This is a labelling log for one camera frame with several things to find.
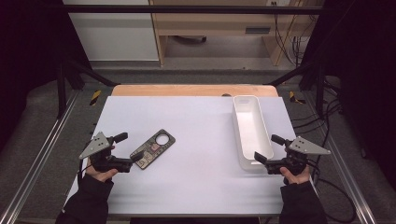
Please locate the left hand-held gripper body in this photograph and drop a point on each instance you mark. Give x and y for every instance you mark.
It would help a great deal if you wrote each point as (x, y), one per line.
(104, 161)

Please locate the wooden table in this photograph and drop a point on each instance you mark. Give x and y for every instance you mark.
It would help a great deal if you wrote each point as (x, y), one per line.
(186, 90)

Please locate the black diagonal frame strut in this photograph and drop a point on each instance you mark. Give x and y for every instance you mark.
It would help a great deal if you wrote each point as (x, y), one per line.
(299, 71)
(90, 73)

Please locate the translucent grey phone case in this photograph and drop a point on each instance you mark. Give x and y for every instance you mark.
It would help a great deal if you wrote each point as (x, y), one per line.
(154, 149)

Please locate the light wooden desk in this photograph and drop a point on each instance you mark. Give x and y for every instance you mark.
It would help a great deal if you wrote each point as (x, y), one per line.
(214, 23)

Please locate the white cabinet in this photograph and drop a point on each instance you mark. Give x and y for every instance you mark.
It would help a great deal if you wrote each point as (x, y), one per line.
(115, 34)

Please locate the person's left hand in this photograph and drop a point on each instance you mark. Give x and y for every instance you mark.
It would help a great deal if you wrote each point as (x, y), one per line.
(101, 176)

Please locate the white plastic bin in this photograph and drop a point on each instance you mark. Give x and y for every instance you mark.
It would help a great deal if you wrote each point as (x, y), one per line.
(252, 130)

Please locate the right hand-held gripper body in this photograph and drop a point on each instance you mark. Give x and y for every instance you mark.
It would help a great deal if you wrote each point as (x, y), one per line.
(294, 163)

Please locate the person's right hand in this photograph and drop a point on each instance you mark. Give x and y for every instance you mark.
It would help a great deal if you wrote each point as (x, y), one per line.
(297, 179)

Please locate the black horizontal frame bar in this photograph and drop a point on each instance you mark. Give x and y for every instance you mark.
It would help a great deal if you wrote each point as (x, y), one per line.
(186, 9)

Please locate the black curtain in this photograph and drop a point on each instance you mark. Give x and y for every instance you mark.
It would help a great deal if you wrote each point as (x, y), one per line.
(28, 56)
(367, 77)

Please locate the aluminium rail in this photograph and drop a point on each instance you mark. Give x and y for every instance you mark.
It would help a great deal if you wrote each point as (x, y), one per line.
(40, 155)
(345, 174)

